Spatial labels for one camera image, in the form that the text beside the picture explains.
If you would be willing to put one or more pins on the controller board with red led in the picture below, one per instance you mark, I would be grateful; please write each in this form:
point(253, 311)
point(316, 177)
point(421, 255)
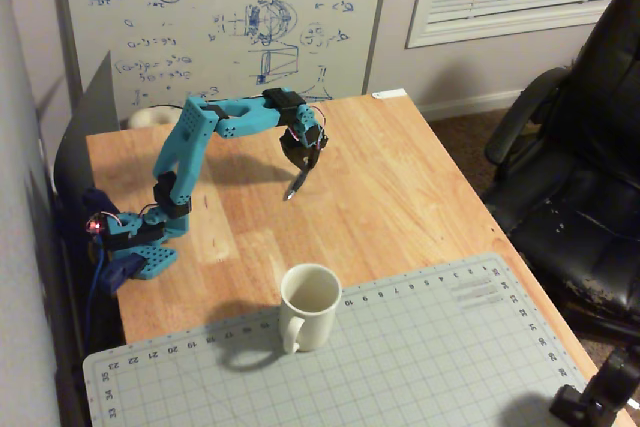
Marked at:
point(96, 224)

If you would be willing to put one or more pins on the blue pen with black grip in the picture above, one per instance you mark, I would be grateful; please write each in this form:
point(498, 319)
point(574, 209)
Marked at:
point(296, 186)

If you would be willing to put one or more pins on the grey flat panel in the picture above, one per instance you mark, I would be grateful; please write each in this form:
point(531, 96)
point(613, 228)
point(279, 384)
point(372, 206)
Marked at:
point(92, 117)

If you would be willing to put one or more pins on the black camera stand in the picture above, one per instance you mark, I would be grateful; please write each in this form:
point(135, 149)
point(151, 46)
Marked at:
point(600, 387)

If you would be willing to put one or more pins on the cream ceramic mug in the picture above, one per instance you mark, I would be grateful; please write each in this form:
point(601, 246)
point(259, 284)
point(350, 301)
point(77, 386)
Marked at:
point(310, 307)

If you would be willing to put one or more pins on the grey gridded cutting mat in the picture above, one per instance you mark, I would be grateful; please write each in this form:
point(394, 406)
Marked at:
point(380, 362)

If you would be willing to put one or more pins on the blue 3D-printed robot arm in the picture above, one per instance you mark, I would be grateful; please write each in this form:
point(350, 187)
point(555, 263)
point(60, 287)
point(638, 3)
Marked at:
point(182, 147)

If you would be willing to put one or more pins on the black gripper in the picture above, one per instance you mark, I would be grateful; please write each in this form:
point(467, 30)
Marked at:
point(296, 151)

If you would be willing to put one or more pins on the white label strip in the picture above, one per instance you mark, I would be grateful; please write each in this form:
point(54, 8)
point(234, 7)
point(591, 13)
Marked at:
point(389, 94)

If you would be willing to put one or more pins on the dark blue table clamp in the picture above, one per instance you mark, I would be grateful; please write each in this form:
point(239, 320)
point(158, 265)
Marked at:
point(122, 272)

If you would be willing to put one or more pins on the white tape roll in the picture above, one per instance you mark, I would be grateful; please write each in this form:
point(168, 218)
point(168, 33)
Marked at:
point(147, 118)

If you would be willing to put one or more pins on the black leather office chair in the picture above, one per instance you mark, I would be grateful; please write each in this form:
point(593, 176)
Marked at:
point(580, 197)

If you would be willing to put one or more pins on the whiteboard with blue drawings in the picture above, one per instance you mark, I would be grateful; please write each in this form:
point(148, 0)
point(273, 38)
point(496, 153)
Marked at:
point(210, 22)

